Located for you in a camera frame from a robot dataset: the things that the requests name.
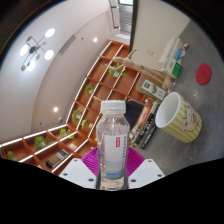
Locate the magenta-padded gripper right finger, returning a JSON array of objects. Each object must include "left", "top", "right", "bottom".
[{"left": 125, "top": 146, "right": 166, "bottom": 190}]

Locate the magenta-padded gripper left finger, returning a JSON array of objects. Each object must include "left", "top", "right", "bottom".
[{"left": 58, "top": 146, "right": 102, "bottom": 190}]

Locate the clear plastic water bottle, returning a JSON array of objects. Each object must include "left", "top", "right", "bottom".
[{"left": 95, "top": 99, "right": 131, "bottom": 191}]

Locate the yellow white striped mug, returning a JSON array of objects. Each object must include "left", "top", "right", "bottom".
[{"left": 154, "top": 91, "right": 203, "bottom": 144}]

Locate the dark office chair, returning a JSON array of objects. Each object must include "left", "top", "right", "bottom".
[{"left": 124, "top": 99, "right": 145, "bottom": 131}]

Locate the tall green white carton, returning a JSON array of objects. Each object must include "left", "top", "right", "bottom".
[{"left": 140, "top": 78, "right": 167, "bottom": 101}]

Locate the wooden shelf unit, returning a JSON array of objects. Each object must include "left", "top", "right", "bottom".
[{"left": 0, "top": 39, "right": 148, "bottom": 176}]

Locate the wooden artist mannequin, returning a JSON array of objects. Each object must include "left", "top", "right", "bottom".
[{"left": 113, "top": 48, "right": 173, "bottom": 89}]

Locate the flat round red coaster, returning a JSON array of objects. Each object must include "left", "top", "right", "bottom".
[{"left": 195, "top": 63, "right": 213, "bottom": 86}]

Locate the branched ceiling lamp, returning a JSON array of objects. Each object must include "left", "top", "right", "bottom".
[{"left": 18, "top": 27, "right": 57, "bottom": 73}]

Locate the ceiling air vent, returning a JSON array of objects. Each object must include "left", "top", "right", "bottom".
[{"left": 59, "top": 34, "right": 76, "bottom": 56}]

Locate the white book stack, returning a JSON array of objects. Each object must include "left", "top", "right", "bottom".
[{"left": 159, "top": 36, "right": 189, "bottom": 64}]

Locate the grey curtain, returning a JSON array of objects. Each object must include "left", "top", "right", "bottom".
[{"left": 113, "top": 3, "right": 134, "bottom": 34}]

